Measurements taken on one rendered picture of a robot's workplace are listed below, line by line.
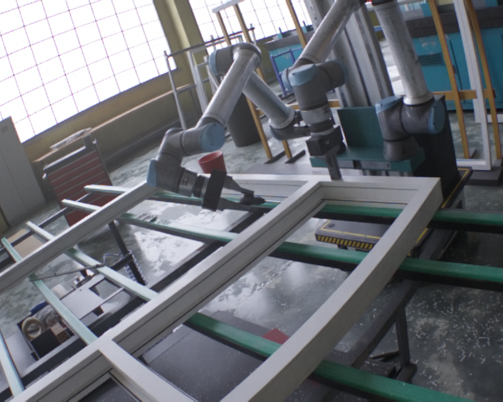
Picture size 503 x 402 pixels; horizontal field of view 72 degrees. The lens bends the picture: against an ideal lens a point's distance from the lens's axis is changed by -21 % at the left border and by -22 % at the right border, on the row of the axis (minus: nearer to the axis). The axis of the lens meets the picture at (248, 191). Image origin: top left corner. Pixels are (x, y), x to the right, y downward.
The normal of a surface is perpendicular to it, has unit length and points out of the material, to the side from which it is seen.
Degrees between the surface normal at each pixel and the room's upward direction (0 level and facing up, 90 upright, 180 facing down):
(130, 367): 0
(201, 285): 90
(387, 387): 0
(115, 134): 90
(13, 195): 90
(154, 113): 90
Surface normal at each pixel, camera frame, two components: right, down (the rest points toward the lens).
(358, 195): -0.66, 0.47
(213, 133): 0.81, -0.05
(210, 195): 0.12, -0.17
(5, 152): 0.67, 0.04
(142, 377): -0.33, -0.88
